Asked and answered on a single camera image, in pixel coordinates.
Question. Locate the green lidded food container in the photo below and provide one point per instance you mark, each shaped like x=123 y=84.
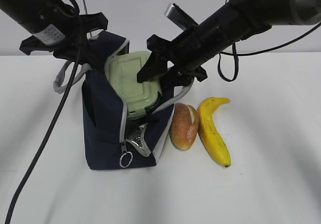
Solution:
x=121 y=72

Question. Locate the navy blue lunch bag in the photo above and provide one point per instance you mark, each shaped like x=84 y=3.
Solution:
x=113 y=141

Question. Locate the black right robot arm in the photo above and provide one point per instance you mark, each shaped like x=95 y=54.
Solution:
x=238 y=20

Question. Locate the yellow banana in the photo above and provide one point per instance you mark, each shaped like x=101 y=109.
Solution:
x=210 y=137

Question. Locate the brown bread roll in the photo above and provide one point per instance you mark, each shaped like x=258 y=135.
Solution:
x=184 y=126

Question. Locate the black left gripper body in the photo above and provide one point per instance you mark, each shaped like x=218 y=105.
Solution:
x=75 y=47

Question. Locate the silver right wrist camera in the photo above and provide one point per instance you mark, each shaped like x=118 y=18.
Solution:
x=179 y=17

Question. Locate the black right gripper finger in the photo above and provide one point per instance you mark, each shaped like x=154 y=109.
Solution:
x=155 y=66
x=174 y=78

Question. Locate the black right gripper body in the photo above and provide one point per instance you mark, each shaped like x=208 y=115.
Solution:
x=184 y=53

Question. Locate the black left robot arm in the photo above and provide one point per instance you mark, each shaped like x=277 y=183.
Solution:
x=57 y=26

